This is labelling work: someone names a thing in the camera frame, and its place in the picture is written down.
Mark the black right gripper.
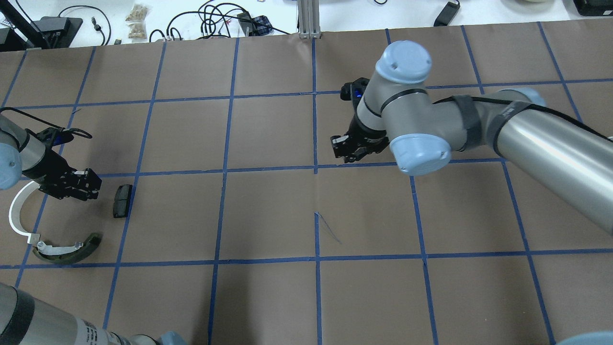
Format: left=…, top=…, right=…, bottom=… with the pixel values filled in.
left=330, top=79, right=391, bottom=164

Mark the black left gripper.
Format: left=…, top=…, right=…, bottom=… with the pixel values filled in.
left=36, top=127, right=102, bottom=201

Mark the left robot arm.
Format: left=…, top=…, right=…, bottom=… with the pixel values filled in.
left=0, top=116, right=185, bottom=345

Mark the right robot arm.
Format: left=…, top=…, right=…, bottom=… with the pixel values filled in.
left=329, top=41, right=613, bottom=234

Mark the white curved plastic part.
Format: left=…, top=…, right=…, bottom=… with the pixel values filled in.
left=8, top=181, right=40, bottom=246

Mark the small black brake pad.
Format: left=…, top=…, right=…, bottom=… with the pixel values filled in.
left=112, top=184, right=132, bottom=219

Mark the olive curved brake shoe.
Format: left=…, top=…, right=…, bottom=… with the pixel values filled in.
left=32, top=233, right=103, bottom=265

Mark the black power adapter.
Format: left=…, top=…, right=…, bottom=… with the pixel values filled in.
left=433, top=0, right=461, bottom=27

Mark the aluminium frame post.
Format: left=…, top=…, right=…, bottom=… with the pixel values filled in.
left=296, top=0, right=321, bottom=39

